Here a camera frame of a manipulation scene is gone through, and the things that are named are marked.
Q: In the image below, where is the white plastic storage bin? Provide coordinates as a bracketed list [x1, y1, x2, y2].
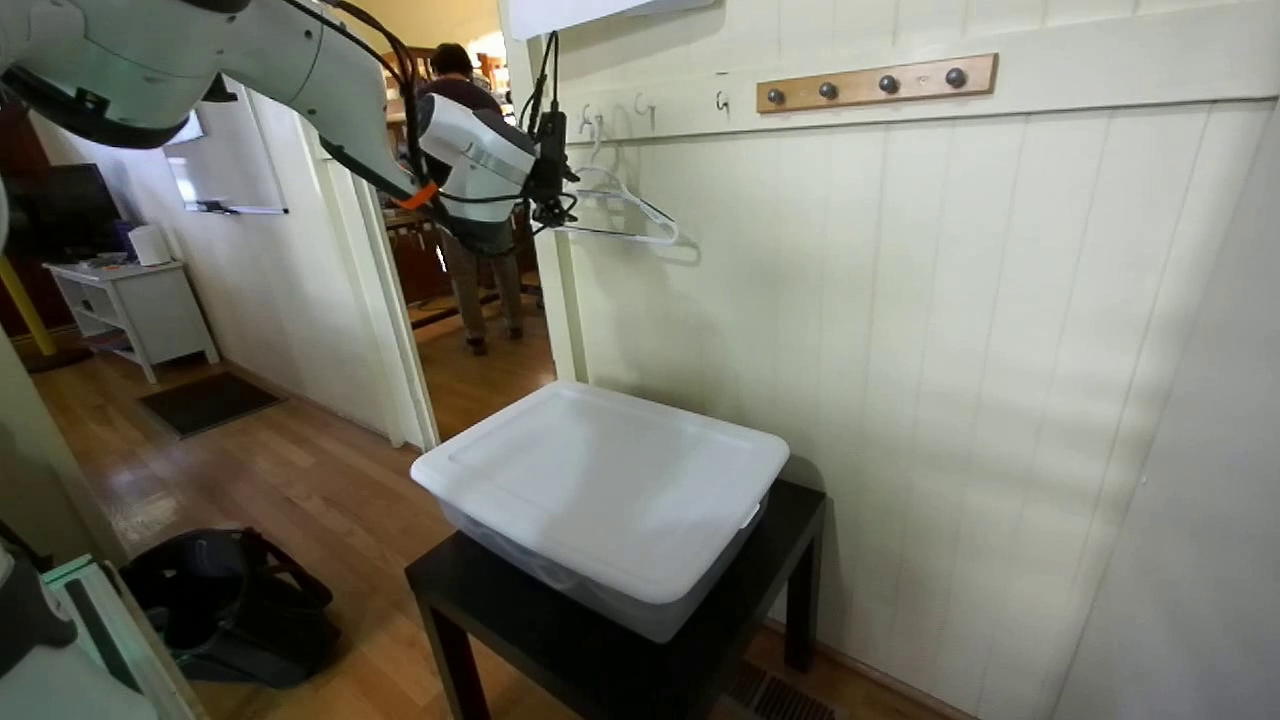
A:
[409, 382, 794, 647]

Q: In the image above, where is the wooden peg rack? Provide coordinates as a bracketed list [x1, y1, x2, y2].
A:
[754, 53, 1003, 122]

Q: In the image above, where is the orange cable clip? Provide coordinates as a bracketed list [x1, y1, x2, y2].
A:
[395, 181, 443, 220]

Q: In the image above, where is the white board panel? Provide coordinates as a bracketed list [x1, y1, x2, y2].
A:
[167, 104, 293, 220]

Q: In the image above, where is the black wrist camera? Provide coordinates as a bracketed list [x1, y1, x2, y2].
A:
[528, 108, 574, 156]

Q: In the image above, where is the white plastic clothes hanger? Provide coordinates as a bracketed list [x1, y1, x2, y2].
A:
[564, 136, 705, 269]

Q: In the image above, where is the white box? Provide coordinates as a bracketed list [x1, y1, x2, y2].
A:
[126, 220, 185, 273]

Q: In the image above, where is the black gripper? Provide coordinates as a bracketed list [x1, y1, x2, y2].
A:
[524, 148, 592, 236]

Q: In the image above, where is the dark door mat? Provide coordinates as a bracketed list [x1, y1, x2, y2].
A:
[138, 367, 283, 443]

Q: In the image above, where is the small white dresser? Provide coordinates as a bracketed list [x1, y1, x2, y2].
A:
[43, 257, 223, 388]

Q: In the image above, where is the black monitor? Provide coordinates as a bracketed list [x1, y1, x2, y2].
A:
[6, 159, 132, 273]

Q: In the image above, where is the yellow post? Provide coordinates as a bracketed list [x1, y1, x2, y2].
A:
[0, 250, 66, 365]

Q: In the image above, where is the black side table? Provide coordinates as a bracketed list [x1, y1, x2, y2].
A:
[402, 457, 830, 720]

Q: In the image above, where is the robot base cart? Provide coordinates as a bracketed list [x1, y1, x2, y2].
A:
[0, 553, 203, 720]

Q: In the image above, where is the person in dark clothes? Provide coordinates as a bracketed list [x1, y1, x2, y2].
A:
[409, 39, 533, 365]

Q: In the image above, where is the black bag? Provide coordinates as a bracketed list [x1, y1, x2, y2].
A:
[118, 525, 343, 692]

